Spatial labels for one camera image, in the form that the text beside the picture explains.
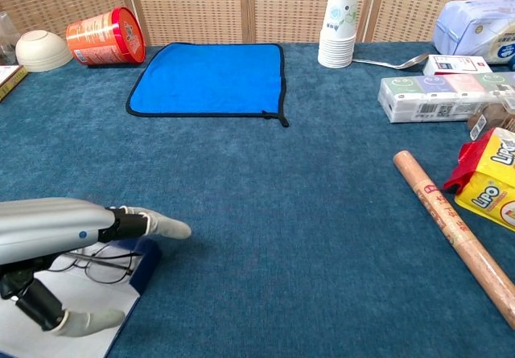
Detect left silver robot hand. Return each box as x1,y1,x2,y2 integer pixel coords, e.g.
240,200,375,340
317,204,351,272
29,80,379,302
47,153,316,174
0,196,192,338

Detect thin black eyeglasses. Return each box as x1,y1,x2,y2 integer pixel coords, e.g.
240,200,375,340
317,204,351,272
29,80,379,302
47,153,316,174
47,251,144,286

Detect blue eyeglass case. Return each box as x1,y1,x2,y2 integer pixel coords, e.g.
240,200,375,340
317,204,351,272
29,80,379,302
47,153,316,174
0,237,163,358

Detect small brown white box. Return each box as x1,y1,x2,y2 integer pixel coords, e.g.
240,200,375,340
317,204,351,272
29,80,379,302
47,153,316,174
0,64,30,102

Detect cream bowl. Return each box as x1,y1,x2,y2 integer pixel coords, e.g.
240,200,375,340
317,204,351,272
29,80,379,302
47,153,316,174
14,30,74,73

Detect orange tub red lid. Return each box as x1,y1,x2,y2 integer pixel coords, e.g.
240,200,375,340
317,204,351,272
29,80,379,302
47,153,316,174
65,6,146,67

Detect blue cloth black trim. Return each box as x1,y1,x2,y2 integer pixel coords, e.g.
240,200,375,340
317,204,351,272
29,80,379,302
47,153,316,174
126,42,290,129

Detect teal table mat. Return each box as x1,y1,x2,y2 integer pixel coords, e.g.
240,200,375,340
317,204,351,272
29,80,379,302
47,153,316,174
0,42,515,358

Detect woven wooden folding screen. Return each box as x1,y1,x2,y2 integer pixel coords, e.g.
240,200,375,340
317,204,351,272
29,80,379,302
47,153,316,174
0,0,515,47

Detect stack of white paper cups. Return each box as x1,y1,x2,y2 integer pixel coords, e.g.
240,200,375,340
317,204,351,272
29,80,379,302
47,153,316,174
317,0,359,69

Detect pastel pocket tissue multipack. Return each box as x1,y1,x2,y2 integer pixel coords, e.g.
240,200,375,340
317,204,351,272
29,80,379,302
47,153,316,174
377,72,515,124

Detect metal spoon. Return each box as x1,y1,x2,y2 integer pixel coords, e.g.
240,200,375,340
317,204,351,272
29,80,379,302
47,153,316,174
351,52,431,71

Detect wooden rolling pin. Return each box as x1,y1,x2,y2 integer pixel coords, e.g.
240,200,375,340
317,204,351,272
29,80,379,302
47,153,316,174
393,150,515,331

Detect small white red box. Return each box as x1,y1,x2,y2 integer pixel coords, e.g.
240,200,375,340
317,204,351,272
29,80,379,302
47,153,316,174
422,54,493,76

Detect yellow red Lipo snack bag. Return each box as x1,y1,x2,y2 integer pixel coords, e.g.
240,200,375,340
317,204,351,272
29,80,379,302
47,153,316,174
443,127,515,232

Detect brown clear wrapped pack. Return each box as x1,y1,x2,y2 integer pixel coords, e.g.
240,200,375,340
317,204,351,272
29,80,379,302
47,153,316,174
466,92,515,142

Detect pale blue tissue pack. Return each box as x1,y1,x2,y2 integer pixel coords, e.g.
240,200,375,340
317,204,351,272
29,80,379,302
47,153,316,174
431,0,515,66

